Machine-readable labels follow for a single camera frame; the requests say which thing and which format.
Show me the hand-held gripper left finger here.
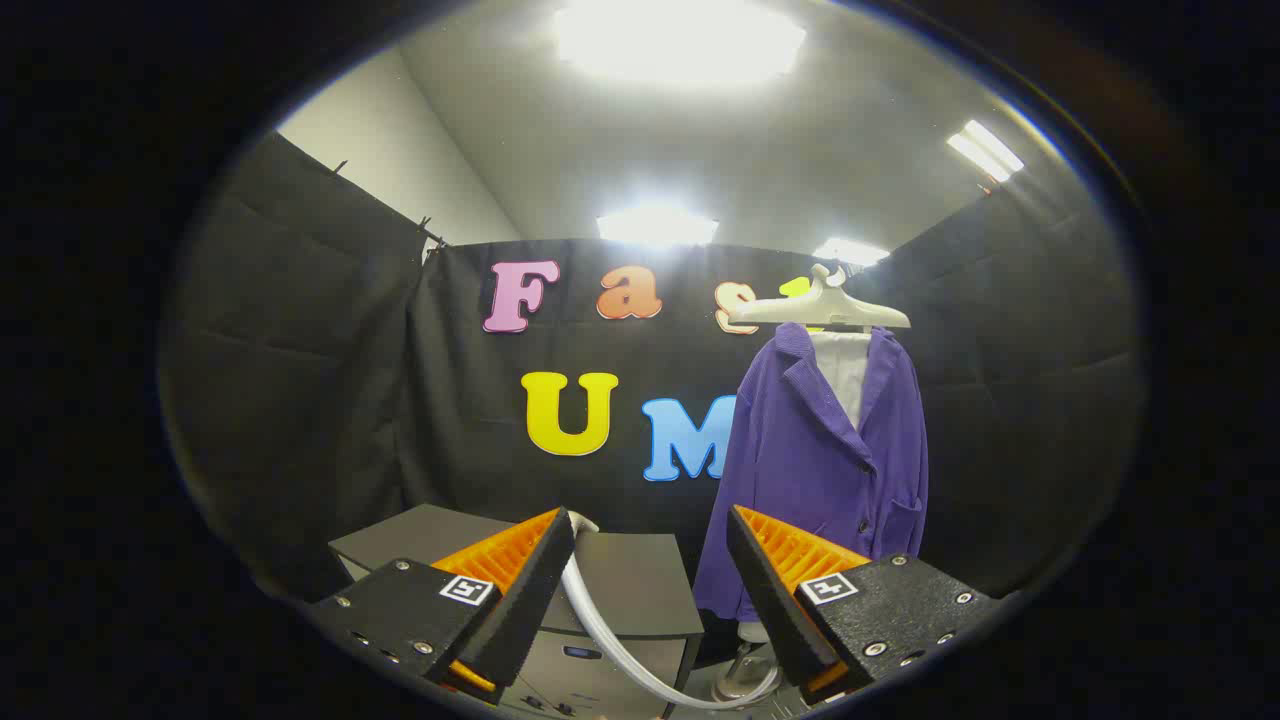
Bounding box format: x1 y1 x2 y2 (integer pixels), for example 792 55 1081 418
308 506 578 706

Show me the narrow ceiling light strip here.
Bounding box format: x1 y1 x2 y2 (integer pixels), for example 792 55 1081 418
946 120 1025 183

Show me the small ceiling light panel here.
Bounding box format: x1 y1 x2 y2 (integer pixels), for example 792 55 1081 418
812 237 891 268

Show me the white steamer base unit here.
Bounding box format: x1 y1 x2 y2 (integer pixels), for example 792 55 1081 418
712 620 783 703

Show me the white clothes hanger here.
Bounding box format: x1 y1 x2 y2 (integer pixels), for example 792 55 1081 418
728 263 912 333

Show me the large ceiling light panel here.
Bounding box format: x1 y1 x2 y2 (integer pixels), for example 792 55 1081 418
552 0 807 89

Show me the purple corduroy jacket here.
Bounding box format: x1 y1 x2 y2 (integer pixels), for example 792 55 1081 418
693 322 929 623

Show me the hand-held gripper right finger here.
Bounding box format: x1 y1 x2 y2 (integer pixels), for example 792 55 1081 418
726 504 1001 706

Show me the white shirt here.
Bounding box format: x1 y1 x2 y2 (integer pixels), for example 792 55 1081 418
810 328 871 431

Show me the black quilted curtain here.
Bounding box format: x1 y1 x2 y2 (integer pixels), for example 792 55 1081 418
160 130 446 601
880 165 1146 601

